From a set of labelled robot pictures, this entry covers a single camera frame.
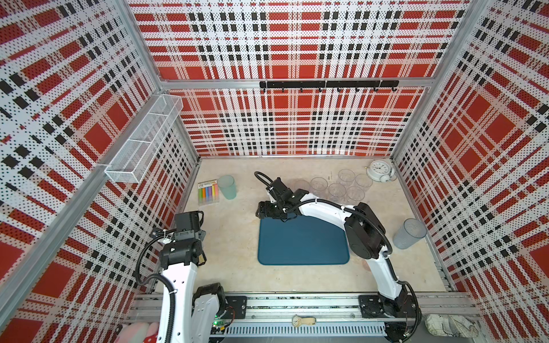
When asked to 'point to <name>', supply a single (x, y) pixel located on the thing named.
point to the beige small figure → (297, 321)
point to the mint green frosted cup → (227, 186)
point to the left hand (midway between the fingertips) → (196, 238)
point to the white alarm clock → (380, 171)
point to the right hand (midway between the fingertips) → (265, 214)
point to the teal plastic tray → (302, 240)
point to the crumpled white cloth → (447, 325)
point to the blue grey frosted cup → (409, 234)
